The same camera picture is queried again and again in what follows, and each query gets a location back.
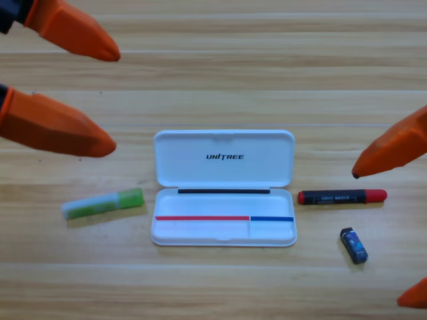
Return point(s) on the blue and black eraser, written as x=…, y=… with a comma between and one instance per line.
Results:
x=355, y=246

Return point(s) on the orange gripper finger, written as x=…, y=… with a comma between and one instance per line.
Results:
x=417, y=296
x=50, y=126

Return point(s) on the white Unitree pencil case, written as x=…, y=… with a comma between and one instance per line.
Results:
x=200, y=160

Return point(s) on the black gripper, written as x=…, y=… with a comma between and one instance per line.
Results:
x=13, y=10

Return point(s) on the black marker with red caps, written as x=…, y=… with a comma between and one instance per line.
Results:
x=333, y=197

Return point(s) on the orange gripper finger with dark tip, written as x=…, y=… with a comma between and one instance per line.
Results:
x=397, y=146

